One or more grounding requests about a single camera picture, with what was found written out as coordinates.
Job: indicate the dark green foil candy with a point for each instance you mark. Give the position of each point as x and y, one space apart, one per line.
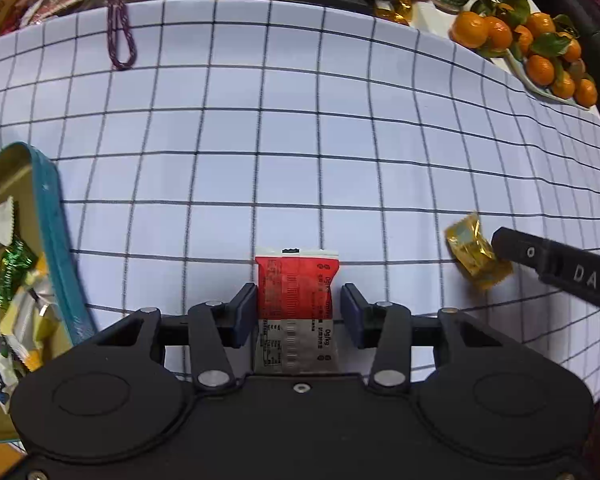
16 261

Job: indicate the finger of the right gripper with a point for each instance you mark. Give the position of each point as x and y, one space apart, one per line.
519 247

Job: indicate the gold teal metal tin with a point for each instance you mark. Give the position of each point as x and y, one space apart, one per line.
32 180

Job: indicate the yellow silver snack packet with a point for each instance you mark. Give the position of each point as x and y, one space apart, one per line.
32 316

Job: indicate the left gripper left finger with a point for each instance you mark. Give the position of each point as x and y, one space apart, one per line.
213 326

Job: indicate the red white snack packet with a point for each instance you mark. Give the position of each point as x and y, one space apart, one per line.
296 334

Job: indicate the tray of mandarins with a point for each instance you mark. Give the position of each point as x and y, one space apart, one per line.
544 51

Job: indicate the gold foil candy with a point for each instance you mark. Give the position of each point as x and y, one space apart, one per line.
475 254

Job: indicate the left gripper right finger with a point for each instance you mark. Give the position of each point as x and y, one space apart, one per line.
385 327

